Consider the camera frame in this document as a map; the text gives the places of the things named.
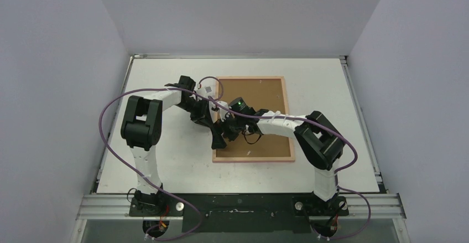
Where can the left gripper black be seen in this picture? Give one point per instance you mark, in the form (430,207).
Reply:
(203,117)

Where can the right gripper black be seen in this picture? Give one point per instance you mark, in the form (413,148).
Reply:
(234,127)

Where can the light wooden picture frame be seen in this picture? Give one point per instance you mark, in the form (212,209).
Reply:
(256,159)

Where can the brown frame backing board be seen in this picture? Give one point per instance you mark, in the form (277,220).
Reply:
(267,98)

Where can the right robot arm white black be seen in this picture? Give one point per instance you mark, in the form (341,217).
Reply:
(319,141)

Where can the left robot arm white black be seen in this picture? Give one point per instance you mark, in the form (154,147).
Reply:
(142,126)

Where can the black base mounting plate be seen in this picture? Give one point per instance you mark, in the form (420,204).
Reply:
(249,212)

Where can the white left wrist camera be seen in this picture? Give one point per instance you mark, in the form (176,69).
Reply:
(204,90)

